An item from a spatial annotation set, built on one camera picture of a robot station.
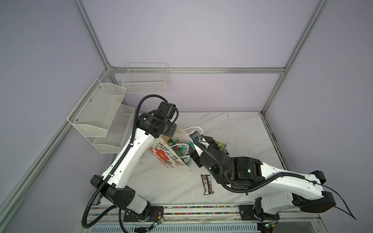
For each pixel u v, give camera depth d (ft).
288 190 1.30
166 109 1.71
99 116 2.75
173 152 2.21
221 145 3.21
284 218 2.38
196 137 1.47
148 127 1.48
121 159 1.34
